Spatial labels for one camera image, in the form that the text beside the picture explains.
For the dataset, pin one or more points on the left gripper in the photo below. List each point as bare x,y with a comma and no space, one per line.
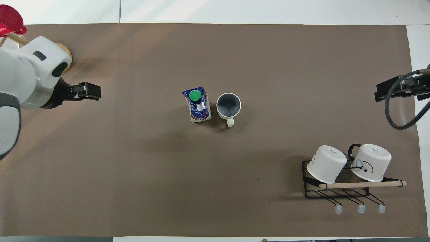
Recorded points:
62,94

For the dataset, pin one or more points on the white mug grey inside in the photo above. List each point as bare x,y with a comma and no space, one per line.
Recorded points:
228,105

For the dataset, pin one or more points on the blue milk carton green cap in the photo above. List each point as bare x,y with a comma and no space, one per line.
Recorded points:
199,106

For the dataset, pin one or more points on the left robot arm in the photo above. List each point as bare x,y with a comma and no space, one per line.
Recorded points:
27,67

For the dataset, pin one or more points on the red cup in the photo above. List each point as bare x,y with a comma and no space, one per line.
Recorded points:
10,18

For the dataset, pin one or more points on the white enamel cup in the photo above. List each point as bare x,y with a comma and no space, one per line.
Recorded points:
326,164
372,163

